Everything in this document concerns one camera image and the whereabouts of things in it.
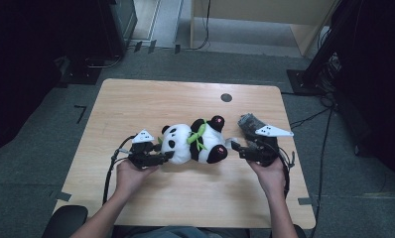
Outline dark curtain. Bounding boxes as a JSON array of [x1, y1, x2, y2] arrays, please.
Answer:
[[333, 0, 395, 187], [0, 0, 67, 157]]

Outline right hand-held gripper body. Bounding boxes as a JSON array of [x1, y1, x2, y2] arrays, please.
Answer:
[[249, 124, 295, 168]]

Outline person's left hand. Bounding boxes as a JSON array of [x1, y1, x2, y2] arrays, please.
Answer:
[[115, 160, 160, 201]]

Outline light wooden cabinet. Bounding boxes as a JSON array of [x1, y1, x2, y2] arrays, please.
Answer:
[[189, 0, 338, 58]]

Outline black equipment cabinet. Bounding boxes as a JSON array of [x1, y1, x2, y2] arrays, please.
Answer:
[[65, 0, 139, 68]]

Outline left hand-held gripper black cable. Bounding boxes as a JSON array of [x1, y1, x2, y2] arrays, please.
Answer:
[[101, 134, 138, 206]]

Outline coiled black floor cable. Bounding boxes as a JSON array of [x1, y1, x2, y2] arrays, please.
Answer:
[[84, 54, 122, 69]]

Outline person's right hand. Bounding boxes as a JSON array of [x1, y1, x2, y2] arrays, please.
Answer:
[[246, 158, 288, 200]]

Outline tangled cable bundle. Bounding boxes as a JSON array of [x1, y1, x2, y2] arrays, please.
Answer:
[[318, 53, 342, 97]]

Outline black floor base plate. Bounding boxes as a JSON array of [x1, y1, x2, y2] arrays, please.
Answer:
[[58, 65, 102, 88]]

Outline grey fuzzy doll garment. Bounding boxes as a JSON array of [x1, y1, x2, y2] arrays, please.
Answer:
[[237, 113, 269, 141]]

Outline person's legs in jeans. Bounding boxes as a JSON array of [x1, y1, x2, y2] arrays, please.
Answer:
[[112, 226, 253, 238]]

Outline panda plush toy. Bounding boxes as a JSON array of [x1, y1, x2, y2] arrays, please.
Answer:
[[159, 114, 234, 166]]

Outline long black floor cable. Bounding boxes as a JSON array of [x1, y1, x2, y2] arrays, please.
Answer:
[[289, 105, 334, 238]]

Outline right hand-held gripper black cable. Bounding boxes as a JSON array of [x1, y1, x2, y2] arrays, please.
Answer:
[[277, 147, 297, 201]]

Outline thin black hanging cable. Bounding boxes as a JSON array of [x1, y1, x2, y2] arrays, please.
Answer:
[[185, 0, 211, 52]]

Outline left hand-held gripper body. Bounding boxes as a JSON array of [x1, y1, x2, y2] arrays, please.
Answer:
[[129, 128, 157, 171]]

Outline hand-held gripper black cable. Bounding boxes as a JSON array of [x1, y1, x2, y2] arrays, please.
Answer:
[[277, 147, 297, 201], [101, 134, 138, 206]]

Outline black metal stand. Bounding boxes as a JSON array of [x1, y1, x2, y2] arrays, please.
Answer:
[[286, 0, 362, 97]]

